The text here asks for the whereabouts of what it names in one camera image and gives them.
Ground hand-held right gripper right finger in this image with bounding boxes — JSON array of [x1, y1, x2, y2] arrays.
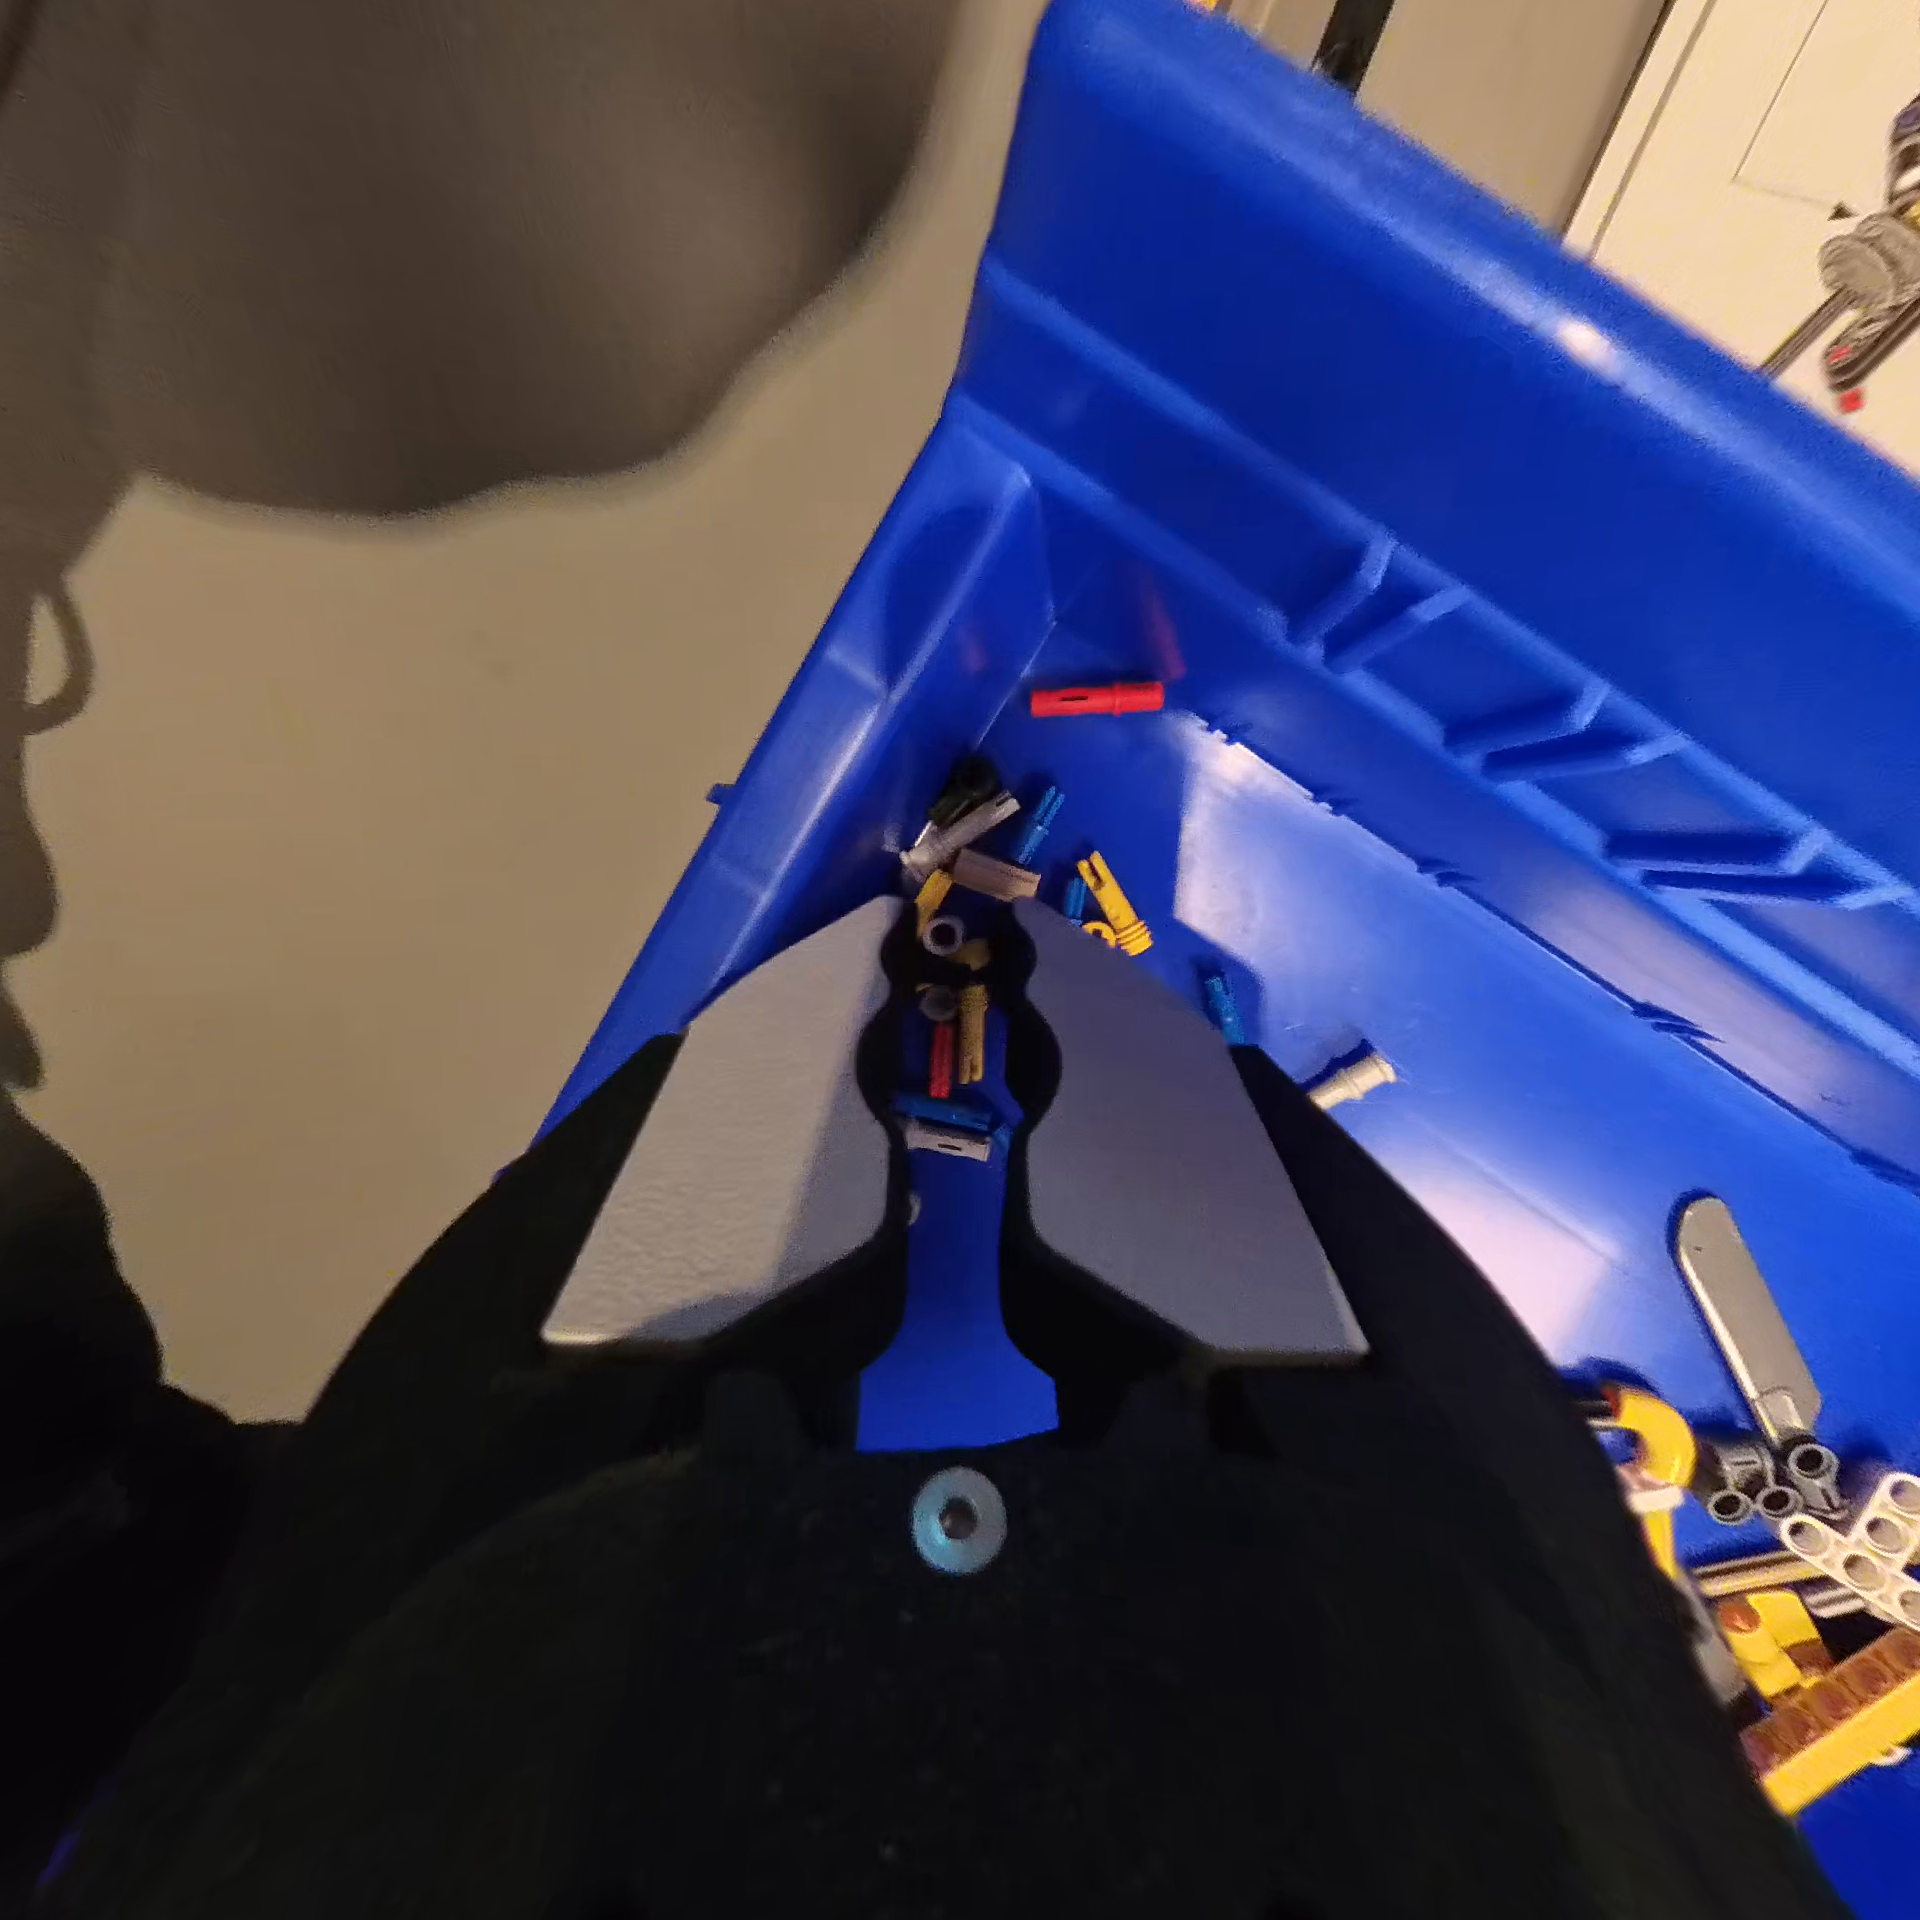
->
[[1001, 896, 1370, 1369]]

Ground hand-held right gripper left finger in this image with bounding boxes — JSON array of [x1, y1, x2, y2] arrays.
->
[[538, 895, 920, 1362]]

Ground pile of small lego pins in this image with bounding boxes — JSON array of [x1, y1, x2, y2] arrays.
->
[[897, 754, 1072, 1169]]

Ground blue plastic bin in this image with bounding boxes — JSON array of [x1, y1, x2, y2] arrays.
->
[[503, 0, 1920, 1920]]

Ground yellow lego pin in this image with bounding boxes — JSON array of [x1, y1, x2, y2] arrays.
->
[[1073, 847, 1156, 957]]

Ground grey lego blade piece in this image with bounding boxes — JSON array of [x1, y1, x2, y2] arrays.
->
[[1671, 1195, 1824, 1449]]

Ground heap of mixed lego parts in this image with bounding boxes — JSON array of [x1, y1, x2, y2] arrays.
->
[[1566, 1366, 1920, 1814]]

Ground grey mechanical device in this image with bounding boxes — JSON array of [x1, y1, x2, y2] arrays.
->
[[1752, 92, 1920, 413]]

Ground white panel door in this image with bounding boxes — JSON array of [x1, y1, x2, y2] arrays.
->
[[1562, 0, 1920, 482]]

